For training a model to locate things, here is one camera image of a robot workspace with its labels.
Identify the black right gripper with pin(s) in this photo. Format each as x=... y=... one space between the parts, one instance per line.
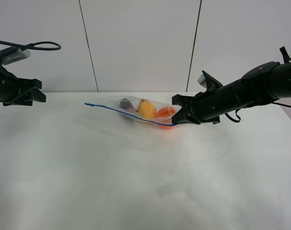
x=206 y=107

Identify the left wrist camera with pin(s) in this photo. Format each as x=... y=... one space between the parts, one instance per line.
x=13 y=54

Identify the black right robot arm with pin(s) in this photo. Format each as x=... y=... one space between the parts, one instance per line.
x=262 y=85

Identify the yellow toy pear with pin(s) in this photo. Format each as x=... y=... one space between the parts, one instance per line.
x=146 y=109

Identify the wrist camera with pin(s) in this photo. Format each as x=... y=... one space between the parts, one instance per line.
x=13 y=54
x=202 y=81

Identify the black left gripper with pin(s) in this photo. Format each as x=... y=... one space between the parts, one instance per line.
x=11 y=87

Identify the orange toy orange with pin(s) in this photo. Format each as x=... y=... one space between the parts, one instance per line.
x=164 y=115

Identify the clear zip bag blue strip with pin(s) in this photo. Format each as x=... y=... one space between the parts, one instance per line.
x=112 y=103

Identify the purple toy eggplant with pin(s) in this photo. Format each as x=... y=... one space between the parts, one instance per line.
x=126 y=105

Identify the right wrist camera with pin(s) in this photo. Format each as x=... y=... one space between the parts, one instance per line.
x=202 y=81

